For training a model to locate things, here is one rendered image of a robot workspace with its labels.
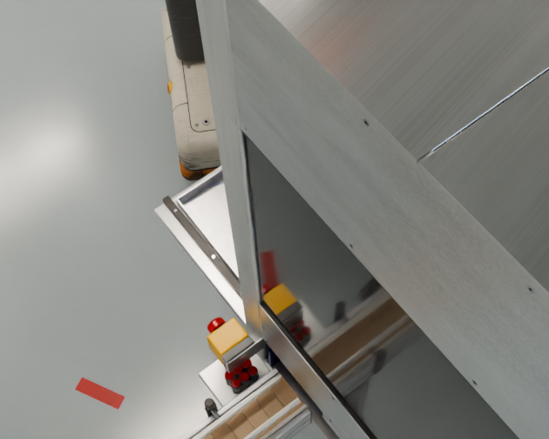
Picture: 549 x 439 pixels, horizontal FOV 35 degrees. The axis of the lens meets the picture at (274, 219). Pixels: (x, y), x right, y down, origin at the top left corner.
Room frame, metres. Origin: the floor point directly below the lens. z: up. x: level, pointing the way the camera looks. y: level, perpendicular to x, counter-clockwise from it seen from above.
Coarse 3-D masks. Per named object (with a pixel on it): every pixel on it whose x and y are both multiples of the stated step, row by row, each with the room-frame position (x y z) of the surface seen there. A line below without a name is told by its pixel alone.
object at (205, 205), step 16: (192, 192) 1.04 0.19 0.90; (208, 192) 1.04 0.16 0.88; (224, 192) 1.04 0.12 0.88; (192, 208) 1.00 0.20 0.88; (208, 208) 1.00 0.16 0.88; (224, 208) 1.00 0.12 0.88; (208, 224) 0.96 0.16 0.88; (224, 224) 0.96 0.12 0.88; (208, 240) 0.90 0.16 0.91; (224, 240) 0.91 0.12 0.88; (224, 256) 0.87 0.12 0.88
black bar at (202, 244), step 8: (168, 200) 1.02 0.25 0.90; (168, 208) 1.00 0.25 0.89; (176, 208) 1.00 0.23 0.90; (176, 216) 0.98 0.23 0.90; (184, 216) 0.97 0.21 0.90; (184, 224) 0.95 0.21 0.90; (192, 232) 0.93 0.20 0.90; (200, 240) 0.91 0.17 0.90; (200, 248) 0.89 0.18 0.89; (208, 248) 0.89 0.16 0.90; (208, 256) 0.87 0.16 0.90; (216, 256) 0.86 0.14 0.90; (216, 264) 0.84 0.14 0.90; (224, 264) 0.84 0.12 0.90; (224, 272) 0.82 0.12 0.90; (232, 280) 0.80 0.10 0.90; (240, 288) 0.78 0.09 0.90; (240, 296) 0.76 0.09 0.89
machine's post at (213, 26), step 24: (216, 0) 0.63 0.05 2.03; (216, 24) 0.63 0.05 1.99; (216, 48) 0.64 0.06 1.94; (216, 72) 0.65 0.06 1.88; (216, 96) 0.65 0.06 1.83; (216, 120) 0.66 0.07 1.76; (240, 144) 0.62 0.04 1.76; (240, 168) 0.62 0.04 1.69; (240, 192) 0.63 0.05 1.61; (240, 216) 0.64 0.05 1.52; (240, 240) 0.65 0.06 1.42; (240, 264) 0.66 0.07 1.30; (264, 360) 0.62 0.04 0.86
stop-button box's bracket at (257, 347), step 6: (258, 342) 0.61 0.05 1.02; (252, 348) 0.60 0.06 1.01; (258, 348) 0.61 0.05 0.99; (240, 354) 0.58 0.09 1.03; (246, 354) 0.59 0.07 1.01; (252, 354) 0.60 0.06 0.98; (234, 360) 0.57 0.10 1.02; (240, 360) 0.58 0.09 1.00; (246, 360) 0.59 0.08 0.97; (228, 366) 0.56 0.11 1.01; (234, 366) 0.57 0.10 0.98; (228, 372) 0.56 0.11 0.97
